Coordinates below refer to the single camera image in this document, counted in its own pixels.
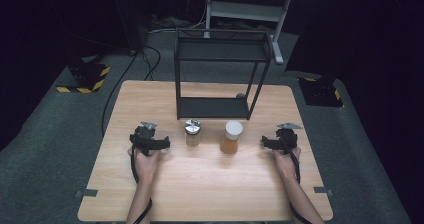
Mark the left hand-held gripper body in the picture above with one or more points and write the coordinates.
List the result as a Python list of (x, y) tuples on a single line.
[(145, 140)]

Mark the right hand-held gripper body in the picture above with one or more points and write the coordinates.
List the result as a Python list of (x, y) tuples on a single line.
[(287, 140)]

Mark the glass jar with silver lid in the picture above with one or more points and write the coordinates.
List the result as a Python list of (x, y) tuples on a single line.
[(193, 132)]

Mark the orange spice jar white lid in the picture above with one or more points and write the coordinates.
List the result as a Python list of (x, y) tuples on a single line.
[(231, 137)]

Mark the black metal two-tier rack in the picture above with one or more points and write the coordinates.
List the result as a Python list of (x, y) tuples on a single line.
[(213, 108)]

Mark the person's right hand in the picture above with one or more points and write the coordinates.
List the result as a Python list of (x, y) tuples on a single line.
[(285, 164)]

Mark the person's left hand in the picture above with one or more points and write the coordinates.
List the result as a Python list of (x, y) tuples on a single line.
[(146, 165)]

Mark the small grey round object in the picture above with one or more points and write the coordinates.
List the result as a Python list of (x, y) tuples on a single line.
[(240, 95)]

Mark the black stand base yellow corners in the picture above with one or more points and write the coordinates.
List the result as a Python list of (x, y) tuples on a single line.
[(319, 92)]

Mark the grey tape strip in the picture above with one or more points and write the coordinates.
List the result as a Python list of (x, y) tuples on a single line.
[(86, 193), (323, 190)]

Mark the black yellow striped stand base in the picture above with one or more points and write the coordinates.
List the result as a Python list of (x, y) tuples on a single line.
[(87, 75)]

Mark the black curtain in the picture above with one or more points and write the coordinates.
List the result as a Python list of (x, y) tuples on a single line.
[(316, 27)]

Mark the white metal desk frame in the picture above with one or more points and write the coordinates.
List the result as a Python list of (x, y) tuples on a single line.
[(246, 11)]

